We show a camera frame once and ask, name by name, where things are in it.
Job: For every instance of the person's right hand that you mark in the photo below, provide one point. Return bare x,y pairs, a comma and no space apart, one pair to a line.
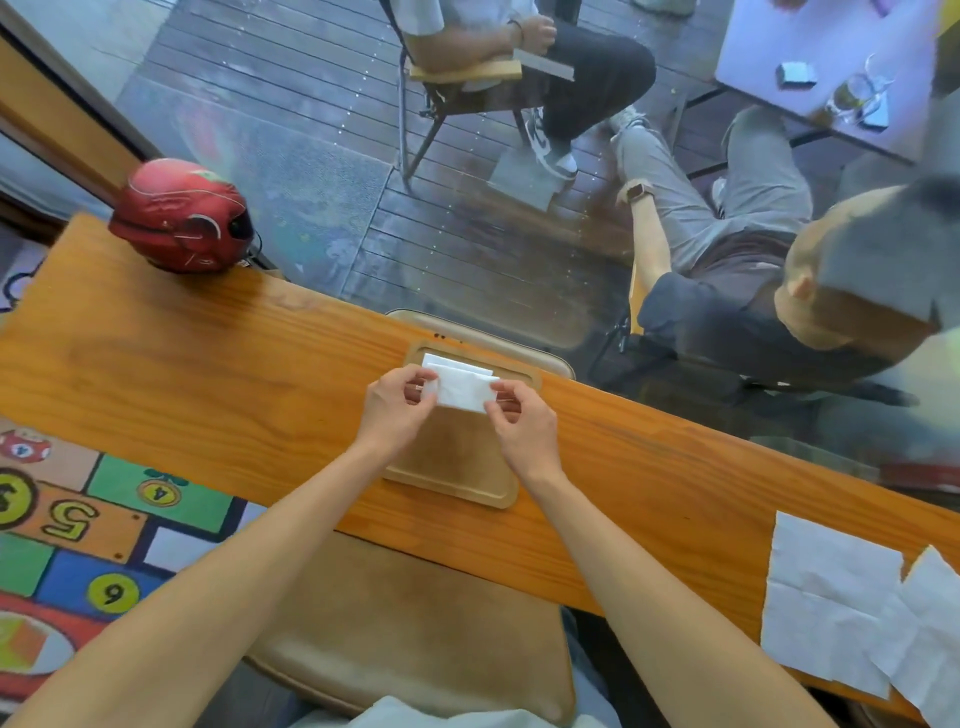
529,439

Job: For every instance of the person's left hand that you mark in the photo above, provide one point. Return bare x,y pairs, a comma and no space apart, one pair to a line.
390,420

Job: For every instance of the person's right thumb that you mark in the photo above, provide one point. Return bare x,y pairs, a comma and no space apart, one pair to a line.
501,414

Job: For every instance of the person's left thumb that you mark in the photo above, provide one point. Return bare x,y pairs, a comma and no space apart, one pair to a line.
422,395

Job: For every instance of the white paper napkin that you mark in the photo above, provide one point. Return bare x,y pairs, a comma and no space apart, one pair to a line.
825,600
461,386
926,637

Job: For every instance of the person's left forearm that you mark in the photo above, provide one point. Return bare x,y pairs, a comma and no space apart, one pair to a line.
195,600

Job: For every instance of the person's right forearm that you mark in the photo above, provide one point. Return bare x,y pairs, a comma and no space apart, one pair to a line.
645,600

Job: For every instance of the beige chair back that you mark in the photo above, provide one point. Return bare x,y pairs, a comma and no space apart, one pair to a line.
517,352

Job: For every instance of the wooden serving tray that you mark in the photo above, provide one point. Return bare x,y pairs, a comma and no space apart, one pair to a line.
450,465

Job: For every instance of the tan padded stool seat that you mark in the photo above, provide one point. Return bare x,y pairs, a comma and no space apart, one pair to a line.
405,630

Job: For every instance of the red motorcycle helmet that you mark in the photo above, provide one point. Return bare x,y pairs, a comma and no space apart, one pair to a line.
180,217

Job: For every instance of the metal chair with wooden seat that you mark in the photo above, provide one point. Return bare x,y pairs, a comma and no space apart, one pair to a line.
457,79

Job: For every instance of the colourful numbered play mat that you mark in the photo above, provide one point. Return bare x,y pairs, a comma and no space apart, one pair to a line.
82,540

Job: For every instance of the white unfolded paper napkin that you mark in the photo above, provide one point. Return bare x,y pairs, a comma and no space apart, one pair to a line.
926,637
825,600

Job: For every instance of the small silver box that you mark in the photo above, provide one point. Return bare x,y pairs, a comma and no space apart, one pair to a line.
796,73

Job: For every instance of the clear drinking glass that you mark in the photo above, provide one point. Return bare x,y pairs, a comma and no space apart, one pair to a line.
855,94

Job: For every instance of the white outdoor table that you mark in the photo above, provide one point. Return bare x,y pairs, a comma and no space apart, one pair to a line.
825,45

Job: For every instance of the wooden window frame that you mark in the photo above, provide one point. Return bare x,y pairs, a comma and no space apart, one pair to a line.
67,127

